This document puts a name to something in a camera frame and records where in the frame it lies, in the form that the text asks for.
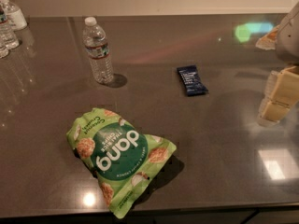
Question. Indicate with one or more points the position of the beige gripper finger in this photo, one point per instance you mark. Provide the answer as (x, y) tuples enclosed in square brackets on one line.
[(281, 93), (268, 41)]

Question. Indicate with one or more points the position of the dark blue rxbar wrapper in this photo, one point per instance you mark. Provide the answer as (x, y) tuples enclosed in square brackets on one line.
[(191, 80)]

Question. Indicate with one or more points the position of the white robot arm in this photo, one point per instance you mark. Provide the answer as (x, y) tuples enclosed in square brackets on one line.
[(287, 42)]

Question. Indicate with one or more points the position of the green dang chips bag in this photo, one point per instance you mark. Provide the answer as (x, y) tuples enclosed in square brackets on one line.
[(123, 160)]

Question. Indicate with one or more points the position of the clear plastic water bottle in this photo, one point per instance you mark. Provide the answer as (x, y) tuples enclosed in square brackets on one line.
[(98, 51)]

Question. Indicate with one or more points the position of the white pump sanitizer bottle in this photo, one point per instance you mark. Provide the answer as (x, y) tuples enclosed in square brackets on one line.
[(14, 15)]

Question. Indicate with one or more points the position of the water bottle at left edge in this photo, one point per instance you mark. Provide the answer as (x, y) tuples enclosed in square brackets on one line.
[(6, 33)]

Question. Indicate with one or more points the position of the clear bottle at far left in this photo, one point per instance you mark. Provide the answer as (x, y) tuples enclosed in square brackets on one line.
[(3, 49)]

